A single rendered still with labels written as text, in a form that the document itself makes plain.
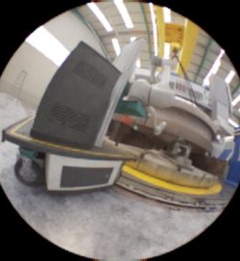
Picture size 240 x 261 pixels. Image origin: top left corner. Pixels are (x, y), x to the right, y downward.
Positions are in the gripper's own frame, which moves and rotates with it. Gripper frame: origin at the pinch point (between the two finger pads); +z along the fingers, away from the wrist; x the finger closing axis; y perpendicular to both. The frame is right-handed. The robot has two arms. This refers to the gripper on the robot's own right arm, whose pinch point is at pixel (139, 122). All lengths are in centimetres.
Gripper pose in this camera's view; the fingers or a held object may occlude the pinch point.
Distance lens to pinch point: 103.4
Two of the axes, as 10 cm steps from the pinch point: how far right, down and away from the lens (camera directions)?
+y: -6.3, -2.7, -7.3
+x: 6.9, 2.3, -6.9
